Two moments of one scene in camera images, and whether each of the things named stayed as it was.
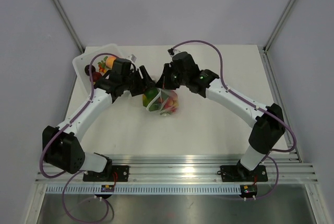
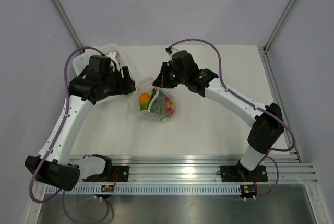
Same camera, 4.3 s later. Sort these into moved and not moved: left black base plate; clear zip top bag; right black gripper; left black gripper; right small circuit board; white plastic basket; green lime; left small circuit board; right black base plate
Moved: clear zip top bag; green lime; left black gripper
Not moved: right small circuit board; left small circuit board; right black gripper; right black base plate; left black base plate; white plastic basket
